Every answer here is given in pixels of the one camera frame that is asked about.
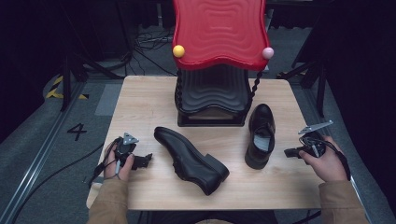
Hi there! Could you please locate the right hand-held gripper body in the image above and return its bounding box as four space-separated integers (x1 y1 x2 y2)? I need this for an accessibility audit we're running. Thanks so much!
297 119 334 159

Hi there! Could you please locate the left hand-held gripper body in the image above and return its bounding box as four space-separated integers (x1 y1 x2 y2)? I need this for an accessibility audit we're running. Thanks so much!
114 132 140 167

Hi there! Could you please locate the black leather shoe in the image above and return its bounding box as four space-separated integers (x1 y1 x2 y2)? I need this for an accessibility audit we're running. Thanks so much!
153 126 231 197
244 103 276 171

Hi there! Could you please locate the red and black shoe rack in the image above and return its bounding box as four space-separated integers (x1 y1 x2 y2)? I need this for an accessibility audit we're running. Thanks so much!
171 0 276 128

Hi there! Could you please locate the person's left hand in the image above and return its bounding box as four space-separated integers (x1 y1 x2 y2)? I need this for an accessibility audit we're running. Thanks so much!
103 141 135 183

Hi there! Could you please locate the person's right hand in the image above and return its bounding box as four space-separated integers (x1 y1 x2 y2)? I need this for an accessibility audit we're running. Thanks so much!
298 135 348 184

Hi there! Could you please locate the black metal stand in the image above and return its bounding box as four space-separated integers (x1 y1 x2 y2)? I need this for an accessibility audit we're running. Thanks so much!
59 0 126 113
276 0 329 119

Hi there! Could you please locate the yellow and black floor tape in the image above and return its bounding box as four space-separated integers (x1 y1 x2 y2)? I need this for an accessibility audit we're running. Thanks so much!
45 75 90 101

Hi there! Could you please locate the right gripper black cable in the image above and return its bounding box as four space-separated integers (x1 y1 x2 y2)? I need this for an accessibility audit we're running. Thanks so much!
299 135 352 182

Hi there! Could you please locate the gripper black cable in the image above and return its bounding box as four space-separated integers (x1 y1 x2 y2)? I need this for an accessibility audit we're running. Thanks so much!
11 137 121 224
299 135 352 182

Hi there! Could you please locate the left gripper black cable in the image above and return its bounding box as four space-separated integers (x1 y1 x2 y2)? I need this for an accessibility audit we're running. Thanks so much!
11 137 121 224

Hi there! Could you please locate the bundle of floor cables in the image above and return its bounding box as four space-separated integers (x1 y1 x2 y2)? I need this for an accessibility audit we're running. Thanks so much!
125 25 178 77

